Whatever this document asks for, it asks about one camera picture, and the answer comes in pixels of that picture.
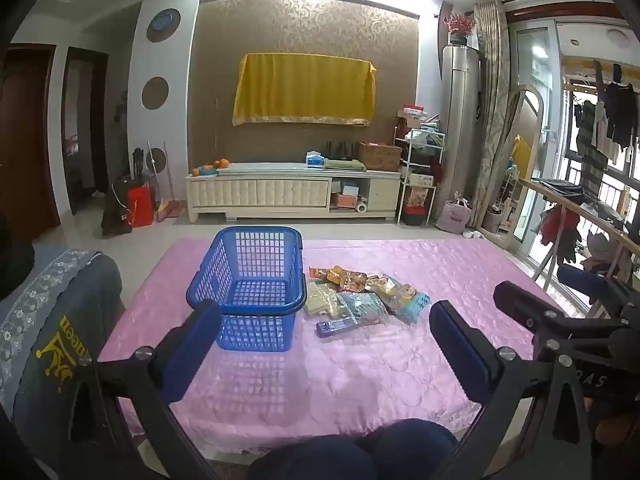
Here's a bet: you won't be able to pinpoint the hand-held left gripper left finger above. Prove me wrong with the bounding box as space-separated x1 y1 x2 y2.
65 299 223 480

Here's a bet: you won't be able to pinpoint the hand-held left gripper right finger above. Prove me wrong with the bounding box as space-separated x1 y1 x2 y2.
429 301 596 480

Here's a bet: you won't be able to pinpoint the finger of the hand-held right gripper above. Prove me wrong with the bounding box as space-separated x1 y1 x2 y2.
494 281 631 361
557 264 640 326

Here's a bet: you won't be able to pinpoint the light blue snack packet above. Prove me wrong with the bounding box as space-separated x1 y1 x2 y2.
385 285 432 328

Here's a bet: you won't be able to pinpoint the blue plastic basket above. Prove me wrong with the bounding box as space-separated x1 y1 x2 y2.
186 226 307 352

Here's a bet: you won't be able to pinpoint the teal snack packet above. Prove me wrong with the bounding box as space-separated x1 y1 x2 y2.
337 292 389 326

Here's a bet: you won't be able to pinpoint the blue gum box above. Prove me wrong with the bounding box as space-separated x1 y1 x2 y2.
316 317 359 339

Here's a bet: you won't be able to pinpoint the yellow clear snack packet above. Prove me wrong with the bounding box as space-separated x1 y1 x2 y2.
327 267 369 293

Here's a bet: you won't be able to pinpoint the clear cracker packet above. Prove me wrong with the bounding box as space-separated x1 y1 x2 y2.
302 281 332 317
324 285 358 321

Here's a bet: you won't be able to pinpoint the person's right hand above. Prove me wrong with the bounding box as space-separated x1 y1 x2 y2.
582 399 640 453

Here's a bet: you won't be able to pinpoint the wooden drying rack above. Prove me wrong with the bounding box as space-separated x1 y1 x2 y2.
517 177 640 291

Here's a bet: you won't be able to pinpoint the pink tote bag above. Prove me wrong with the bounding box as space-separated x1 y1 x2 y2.
436 199 472 233

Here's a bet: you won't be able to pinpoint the pink quilted bed cover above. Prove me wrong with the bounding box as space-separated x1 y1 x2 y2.
97 237 581 456

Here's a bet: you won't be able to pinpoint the broom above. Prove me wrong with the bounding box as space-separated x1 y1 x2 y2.
146 141 188 223

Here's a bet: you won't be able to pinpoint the grey-blue embroidered cover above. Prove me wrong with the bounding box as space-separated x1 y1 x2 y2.
0 245 123 461

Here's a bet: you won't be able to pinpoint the person's legs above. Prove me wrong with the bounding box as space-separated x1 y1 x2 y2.
247 419 458 480

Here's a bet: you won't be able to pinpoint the red paper bag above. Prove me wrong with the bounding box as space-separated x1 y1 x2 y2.
126 185 155 228

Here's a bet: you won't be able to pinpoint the black bag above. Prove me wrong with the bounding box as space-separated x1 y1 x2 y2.
101 175 133 238

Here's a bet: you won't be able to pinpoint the hanging clothes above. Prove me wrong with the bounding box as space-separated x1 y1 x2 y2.
572 60 640 196

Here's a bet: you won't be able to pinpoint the white metal rack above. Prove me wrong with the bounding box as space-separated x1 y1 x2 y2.
393 127 446 226

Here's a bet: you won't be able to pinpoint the cream tufted headboard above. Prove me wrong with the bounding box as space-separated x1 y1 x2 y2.
185 162 403 223

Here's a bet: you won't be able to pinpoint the standing air conditioner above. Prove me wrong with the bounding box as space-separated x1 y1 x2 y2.
441 45 482 221

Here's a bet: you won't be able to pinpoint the patterned curtain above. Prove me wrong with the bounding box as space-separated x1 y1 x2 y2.
472 0 516 233

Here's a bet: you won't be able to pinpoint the brown cardboard box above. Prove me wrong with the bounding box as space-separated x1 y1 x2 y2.
358 142 402 171

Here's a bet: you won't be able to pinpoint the dark wooden door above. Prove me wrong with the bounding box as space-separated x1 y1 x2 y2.
0 45 61 243

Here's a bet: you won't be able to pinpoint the yellow cloth cover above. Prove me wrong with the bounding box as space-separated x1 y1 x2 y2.
232 52 378 128

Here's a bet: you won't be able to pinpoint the red flower vase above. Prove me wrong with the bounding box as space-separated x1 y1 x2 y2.
444 14 476 47

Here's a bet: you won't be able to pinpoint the round blue wall plate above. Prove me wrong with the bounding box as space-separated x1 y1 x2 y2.
146 8 182 42

